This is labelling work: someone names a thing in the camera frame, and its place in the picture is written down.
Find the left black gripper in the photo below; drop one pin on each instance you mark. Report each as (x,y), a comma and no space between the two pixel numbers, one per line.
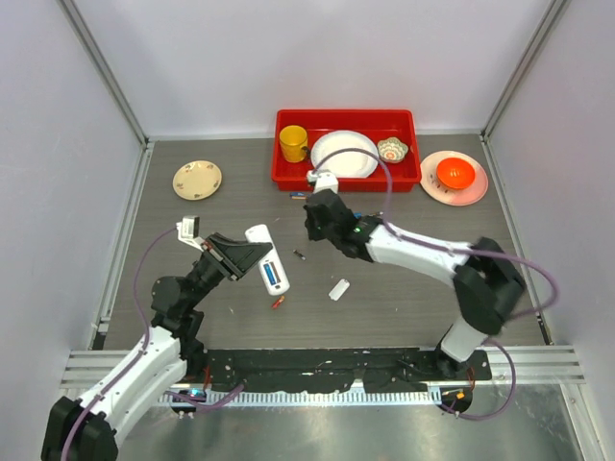
(233,257)

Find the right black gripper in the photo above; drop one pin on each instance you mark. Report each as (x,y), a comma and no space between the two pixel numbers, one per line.
(311,232)

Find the white remote control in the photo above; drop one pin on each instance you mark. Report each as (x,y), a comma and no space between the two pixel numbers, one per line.
(267,261)

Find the white battery cover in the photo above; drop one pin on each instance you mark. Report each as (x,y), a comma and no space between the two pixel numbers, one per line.
(339,289)

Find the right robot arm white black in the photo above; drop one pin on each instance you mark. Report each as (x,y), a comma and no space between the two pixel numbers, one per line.
(487,285)

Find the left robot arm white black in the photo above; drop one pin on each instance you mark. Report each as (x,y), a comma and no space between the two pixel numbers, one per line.
(95,425)

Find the black battery centre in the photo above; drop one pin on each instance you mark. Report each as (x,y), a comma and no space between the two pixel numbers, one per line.
(299,254)

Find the white plate in tray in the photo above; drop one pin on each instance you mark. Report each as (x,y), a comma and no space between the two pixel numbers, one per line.
(347,154)

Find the red orange battery front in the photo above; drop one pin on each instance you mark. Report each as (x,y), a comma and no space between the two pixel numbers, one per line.
(278,302)

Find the red plastic tray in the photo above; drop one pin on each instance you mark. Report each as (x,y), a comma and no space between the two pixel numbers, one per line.
(376,124)

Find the yellow mug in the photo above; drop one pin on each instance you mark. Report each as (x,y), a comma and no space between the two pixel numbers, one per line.
(294,143)

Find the cream floral plate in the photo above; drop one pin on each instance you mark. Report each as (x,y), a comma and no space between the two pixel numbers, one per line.
(197,180)

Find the small patterned bowl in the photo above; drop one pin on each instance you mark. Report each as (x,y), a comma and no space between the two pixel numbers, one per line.
(392,150)

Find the pink plate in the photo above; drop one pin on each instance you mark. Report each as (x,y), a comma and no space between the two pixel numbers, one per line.
(434,188)

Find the orange bowl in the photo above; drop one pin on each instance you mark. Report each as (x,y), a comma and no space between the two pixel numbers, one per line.
(455,173)

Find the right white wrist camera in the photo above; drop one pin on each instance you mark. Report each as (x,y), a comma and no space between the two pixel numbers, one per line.
(321,180)

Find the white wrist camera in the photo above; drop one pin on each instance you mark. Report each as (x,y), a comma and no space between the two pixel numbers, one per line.
(321,180)
(188,231)

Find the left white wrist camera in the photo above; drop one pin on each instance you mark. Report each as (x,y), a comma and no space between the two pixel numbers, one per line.
(188,231)

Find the slotted cable duct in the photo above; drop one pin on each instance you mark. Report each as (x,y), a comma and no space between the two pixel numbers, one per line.
(354,397)

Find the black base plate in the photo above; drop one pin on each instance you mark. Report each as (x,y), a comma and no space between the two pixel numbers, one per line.
(324,371)

